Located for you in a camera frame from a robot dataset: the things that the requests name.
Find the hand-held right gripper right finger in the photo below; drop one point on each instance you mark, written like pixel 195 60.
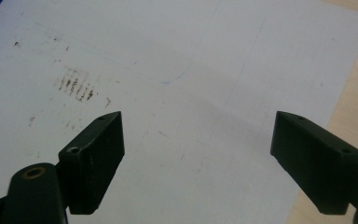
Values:
pixel 317 165

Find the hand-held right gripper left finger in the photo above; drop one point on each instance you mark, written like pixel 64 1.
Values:
pixel 93 161

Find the white paper sheet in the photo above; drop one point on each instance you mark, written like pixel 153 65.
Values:
pixel 180 62

